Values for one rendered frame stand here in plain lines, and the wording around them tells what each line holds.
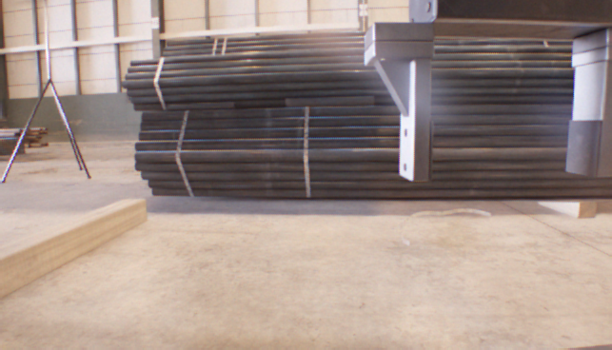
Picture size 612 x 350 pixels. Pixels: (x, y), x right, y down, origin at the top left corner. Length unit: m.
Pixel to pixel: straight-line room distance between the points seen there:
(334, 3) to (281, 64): 7.86
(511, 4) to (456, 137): 1.38
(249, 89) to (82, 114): 10.37
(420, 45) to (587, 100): 0.14
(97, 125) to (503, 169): 11.01
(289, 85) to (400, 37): 1.45
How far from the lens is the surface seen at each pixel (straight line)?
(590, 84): 0.29
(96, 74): 11.73
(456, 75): 1.73
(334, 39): 2.18
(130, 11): 11.36
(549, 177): 1.87
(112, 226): 1.36
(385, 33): 0.21
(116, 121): 11.03
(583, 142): 0.29
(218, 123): 1.64
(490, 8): 0.23
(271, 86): 1.65
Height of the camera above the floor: 0.42
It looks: 7 degrees down
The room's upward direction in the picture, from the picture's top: 1 degrees counter-clockwise
